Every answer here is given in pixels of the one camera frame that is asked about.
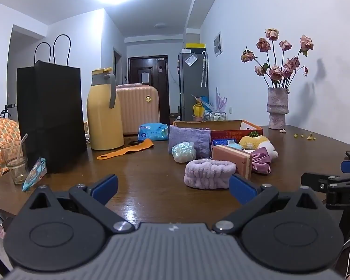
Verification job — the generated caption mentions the dried pink roses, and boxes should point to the dried pink roses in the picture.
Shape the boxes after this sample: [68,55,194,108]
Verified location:
[241,28,315,89]

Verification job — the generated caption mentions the purple satin scrunchie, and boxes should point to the purple satin scrunchie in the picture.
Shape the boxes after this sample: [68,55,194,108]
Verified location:
[249,147,272,175]

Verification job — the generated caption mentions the blue snack packet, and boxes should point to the blue snack packet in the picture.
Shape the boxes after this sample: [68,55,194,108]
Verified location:
[22,157,48,191]

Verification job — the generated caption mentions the yellow box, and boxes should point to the yellow box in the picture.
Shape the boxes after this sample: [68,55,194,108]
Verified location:
[186,43,206,53]

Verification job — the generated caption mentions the orange cardboard box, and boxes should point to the orange cardboard box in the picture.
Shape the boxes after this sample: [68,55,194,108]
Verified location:
[172,119,263,146]

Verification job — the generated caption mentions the small blue box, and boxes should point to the small blue box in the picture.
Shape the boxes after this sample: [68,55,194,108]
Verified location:
[212,138,237,147]

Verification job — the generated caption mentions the grey refrigerator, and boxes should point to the grey refrigerator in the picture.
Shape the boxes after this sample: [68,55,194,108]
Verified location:
[178,52,210,121]

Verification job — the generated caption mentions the white plush toy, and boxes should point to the white plush toy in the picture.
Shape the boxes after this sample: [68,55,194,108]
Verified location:
[261,141,280,161]

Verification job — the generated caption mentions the dark entrance door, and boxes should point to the dark entrance door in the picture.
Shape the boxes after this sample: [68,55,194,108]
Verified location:
[128,55,170,114]

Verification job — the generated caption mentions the yellow thermos jug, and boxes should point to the yellow thermos jug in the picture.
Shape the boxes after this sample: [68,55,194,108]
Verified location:
[87,67,125,151]

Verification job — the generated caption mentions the pink layered sponge block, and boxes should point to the pink layered sponge block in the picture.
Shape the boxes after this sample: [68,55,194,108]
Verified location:
[212,144,253,180]

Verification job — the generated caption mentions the pink ribbed suitcase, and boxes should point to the pink ribbed suitcase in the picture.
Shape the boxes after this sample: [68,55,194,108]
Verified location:
[116,84,160,136]

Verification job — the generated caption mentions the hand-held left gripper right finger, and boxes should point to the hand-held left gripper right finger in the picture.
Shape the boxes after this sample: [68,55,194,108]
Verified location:
[211,173,327,235]

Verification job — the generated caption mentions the blue wet wipes packet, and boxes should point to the blue wet wipes packet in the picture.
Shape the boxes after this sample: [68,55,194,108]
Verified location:
[138,123,169,142]

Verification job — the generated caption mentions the black paper bag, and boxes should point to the black paper bag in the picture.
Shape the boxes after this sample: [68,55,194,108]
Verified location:
[17,34,87,174]

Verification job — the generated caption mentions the small black tripod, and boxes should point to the small black tripod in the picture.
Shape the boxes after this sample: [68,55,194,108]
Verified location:
[0,103,17,119]

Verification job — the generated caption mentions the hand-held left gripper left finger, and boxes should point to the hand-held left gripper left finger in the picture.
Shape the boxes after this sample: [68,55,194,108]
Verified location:
[17,173,135,234]

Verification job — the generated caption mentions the textured purple vase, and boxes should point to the textured purple vase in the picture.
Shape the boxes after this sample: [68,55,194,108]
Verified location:
[266,87,289,130]

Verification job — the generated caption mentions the lavender fluffy headband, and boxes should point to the lavender fluffy headband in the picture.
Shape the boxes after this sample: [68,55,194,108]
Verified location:
[184,159,237,189]

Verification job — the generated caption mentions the purple towel pouch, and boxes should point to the purple towel pouch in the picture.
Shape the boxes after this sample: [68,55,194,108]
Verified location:
[168,125,212,159]

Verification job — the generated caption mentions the clear straw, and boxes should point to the clear straw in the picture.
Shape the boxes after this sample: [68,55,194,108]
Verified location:
[16,133,28,164]

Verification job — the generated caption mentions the yellow plush toy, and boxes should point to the yellow plush toy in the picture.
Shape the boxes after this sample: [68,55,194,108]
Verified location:
[239,135,269,151]

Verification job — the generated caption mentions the clear drinking glass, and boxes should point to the clear drinking glass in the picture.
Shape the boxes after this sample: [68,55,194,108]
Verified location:
[0,140,29,185]

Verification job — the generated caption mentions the hanging folded umbrella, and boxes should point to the hanging folded umbrella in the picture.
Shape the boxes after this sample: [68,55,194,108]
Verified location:
[201,51,209,87]

